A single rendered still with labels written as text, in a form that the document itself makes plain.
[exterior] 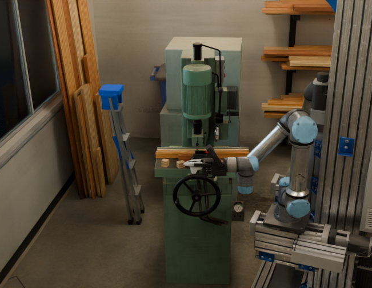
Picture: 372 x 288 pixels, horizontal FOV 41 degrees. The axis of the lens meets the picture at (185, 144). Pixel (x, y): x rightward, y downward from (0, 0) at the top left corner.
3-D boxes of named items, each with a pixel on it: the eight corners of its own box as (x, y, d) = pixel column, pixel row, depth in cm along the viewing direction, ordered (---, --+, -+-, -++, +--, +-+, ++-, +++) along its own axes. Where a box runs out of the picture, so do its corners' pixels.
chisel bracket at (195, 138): (191, 148, 318) (191, 136, 315) (192, 140, 331) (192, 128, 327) (203, 148, 318) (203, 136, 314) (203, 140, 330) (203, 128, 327)
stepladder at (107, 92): (123, 226, 418) (95, 92, 371) (128, 210, 441) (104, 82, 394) (142, 225, 415) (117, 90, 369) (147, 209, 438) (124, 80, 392)
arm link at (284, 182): (296, 194, 277) (298, 172, 272) (303, 207, 265) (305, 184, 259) (275, 195, 277) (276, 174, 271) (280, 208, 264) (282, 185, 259)
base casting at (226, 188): (162, 195, 320) (162, 182, 316) (168, 156, 372) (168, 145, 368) (232, 195, 318) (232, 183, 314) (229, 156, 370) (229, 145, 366)
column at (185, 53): (182, 159, 347) (179, 57, 317) (183, 146, 367) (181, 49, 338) (214, 159, 346) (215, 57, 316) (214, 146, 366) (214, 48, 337)
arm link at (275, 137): (293, 98, 252) (227, 164, 266) (299, 105, 242) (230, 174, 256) (308, 111, 256) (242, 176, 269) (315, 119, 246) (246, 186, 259)
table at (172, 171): (152, 184, 306) (152, 175, 303) (157, 162, 334) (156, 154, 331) (251, 185, 303) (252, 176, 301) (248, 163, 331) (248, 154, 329)
